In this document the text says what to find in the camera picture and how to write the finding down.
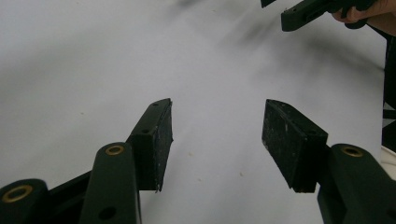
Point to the white table mat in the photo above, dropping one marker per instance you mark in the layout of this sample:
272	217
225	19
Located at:
93	62

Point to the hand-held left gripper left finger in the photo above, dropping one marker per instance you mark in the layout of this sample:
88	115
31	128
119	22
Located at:
149	149

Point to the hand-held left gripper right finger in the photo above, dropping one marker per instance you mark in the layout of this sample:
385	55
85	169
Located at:
292	146

